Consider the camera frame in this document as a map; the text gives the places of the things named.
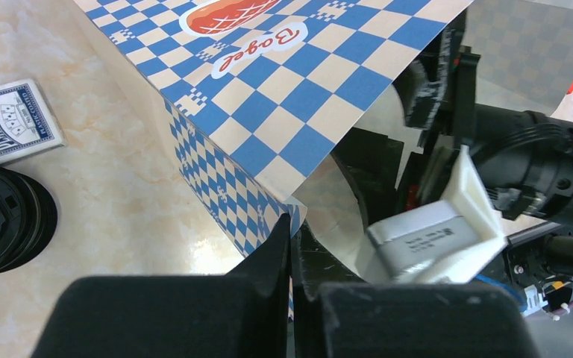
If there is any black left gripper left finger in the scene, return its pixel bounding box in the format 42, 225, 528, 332
33, 214, 290, 357

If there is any stack of black lids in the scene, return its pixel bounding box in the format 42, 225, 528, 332
0, 167, 58, 273

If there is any blue checkered paper bag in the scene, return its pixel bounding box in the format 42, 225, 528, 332
69, 1, 573, 255

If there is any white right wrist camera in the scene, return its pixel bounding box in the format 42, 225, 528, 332
355, 145, 507, 284

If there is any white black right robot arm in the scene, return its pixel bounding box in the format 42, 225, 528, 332
393, 13, 573, 286

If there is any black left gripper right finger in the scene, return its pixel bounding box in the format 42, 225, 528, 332
291, 224, 539, 357

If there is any small printed card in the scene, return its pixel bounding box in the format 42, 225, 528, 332
0, 79, 66, 165

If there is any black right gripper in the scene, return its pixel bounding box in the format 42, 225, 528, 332
395, 13, 573, 227

